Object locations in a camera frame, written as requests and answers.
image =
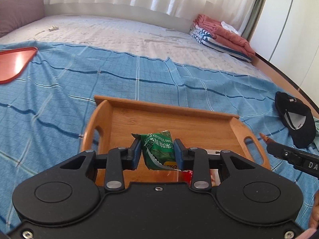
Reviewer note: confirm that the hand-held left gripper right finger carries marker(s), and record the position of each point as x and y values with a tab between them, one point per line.
178	154

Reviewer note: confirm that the olive drape curtain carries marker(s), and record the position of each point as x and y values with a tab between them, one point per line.
254	7

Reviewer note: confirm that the person's right hand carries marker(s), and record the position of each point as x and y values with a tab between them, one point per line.
315	211

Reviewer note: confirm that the white quilted mattress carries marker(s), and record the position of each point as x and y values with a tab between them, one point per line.
124	37

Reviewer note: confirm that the green snack packet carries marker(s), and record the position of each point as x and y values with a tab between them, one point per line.
157	151

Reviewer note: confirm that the purple pillow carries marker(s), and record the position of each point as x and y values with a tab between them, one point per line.
20	7

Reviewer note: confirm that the small pale object on mattress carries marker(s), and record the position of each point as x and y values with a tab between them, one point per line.
53	28

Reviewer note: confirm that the folded blue striped towel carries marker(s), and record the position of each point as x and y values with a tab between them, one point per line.
211	42

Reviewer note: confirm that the wooden bed frame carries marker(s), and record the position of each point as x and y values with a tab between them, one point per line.
281	76

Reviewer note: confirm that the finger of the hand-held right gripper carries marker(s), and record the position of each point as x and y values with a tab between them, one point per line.
275	150

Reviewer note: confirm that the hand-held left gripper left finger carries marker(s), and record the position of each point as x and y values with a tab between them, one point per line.
137	154

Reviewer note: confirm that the blue checked bedsheet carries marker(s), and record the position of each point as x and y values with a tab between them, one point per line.
49	104

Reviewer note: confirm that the red plastic tray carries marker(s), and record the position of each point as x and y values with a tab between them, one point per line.
13	63

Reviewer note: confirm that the person's right forearm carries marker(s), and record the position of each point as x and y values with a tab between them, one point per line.
310	232

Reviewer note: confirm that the beige padded bed board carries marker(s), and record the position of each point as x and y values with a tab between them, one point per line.
112	13

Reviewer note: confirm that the black baseball cap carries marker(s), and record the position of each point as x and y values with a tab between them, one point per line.
304	132

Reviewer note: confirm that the light green jacket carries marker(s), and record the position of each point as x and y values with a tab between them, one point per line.
316	132

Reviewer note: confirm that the white wardrobe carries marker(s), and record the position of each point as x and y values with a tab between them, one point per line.
291	25

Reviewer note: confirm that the folded salmon blanket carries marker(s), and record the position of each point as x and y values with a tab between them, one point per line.
229	36

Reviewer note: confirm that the folded white cloth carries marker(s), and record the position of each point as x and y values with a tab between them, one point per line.
230	28

